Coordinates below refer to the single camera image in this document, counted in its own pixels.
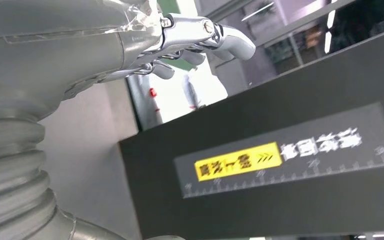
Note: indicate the grey mailer bag red mark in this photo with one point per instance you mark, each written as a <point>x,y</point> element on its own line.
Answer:
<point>172,99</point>

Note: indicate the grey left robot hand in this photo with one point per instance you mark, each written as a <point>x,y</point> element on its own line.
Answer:
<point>62,49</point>

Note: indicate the ruler sticker with yellow patch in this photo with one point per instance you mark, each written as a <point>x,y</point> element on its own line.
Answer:
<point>311,172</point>

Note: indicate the black inbound scanner machine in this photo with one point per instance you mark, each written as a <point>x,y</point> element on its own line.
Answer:
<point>311,99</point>

